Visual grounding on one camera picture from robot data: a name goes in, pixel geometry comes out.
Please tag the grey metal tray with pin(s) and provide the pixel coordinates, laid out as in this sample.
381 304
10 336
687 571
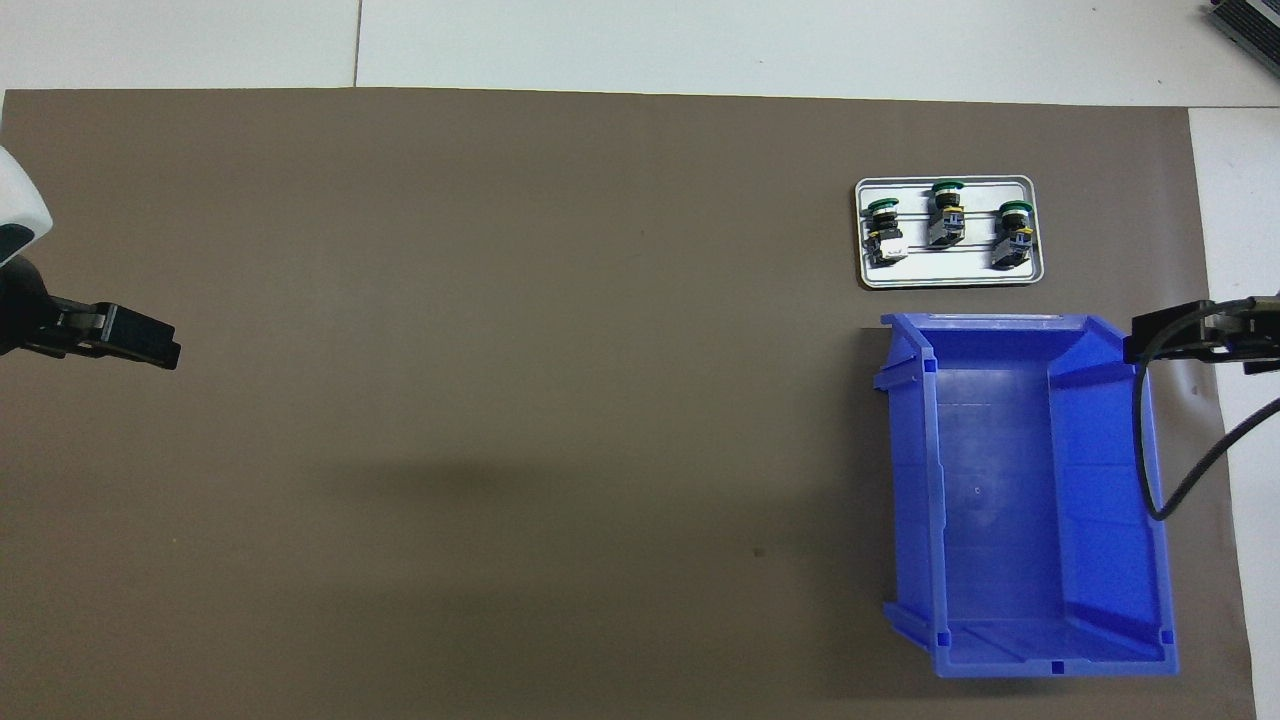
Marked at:
960 268

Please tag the brown table mat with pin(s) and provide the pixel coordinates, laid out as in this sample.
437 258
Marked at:
500 300

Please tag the green button with white block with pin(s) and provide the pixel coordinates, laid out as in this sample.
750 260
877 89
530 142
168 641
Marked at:
884 235

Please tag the green push button switch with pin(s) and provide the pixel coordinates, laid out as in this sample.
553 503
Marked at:
945 222

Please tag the grey ribbed device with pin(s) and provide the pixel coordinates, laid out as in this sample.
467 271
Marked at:
1250 25

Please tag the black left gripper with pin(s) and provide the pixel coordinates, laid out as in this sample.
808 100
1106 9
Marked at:
20 310

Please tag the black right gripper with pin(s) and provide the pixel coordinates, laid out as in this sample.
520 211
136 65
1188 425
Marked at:
1265 335

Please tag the blue plastic storage bin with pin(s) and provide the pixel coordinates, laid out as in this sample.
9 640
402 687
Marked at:
1000 500

